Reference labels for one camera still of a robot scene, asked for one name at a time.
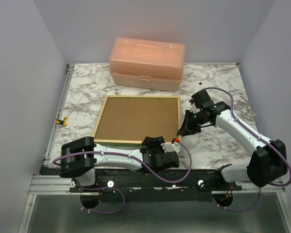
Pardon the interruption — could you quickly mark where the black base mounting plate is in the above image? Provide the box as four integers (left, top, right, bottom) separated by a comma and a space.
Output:
69, 168, 243, 195

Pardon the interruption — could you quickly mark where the aluminium rail frame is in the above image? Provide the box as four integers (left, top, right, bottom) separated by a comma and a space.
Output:
29, 64, 75, 195

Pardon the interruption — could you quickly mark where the yellow black clamp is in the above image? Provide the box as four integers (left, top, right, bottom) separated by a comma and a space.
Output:
54, 116, 68, 126

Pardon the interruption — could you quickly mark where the brown backing board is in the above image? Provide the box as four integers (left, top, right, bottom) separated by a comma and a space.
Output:
96, 98, 179, 141

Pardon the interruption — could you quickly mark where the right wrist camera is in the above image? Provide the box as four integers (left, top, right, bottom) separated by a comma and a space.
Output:
189, 89, 214, 113

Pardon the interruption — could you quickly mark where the orange translucent plastic box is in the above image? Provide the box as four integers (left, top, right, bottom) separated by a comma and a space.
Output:
109, 38, 185, 92

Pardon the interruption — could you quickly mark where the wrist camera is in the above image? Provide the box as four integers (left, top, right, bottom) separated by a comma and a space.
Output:
189, 89, 214, 113
161, 139, 181, 153

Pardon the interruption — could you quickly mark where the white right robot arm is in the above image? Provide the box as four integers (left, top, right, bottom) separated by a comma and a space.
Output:
177, 101, 288, 190

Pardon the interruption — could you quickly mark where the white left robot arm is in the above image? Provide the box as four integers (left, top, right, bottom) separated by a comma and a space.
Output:
53, 136, 181, 192

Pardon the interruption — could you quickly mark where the light wooden picture frame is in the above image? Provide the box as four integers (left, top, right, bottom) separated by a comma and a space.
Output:
92, 95, 183, 146

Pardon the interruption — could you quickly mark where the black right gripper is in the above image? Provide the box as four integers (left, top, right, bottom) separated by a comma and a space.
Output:
178, 109, 209, 136

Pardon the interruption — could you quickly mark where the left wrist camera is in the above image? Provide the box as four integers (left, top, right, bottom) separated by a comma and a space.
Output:
161, 139, 181, 153

